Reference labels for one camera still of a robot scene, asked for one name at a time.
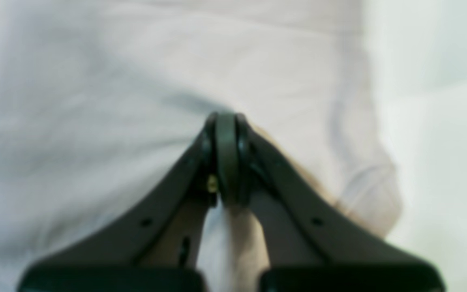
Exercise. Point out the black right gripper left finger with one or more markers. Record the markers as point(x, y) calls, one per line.
point(151, 248)

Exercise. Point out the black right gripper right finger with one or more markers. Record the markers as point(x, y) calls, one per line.
point(311, 246)

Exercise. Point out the mauve t-shirt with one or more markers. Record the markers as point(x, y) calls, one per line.
point(98, 98)

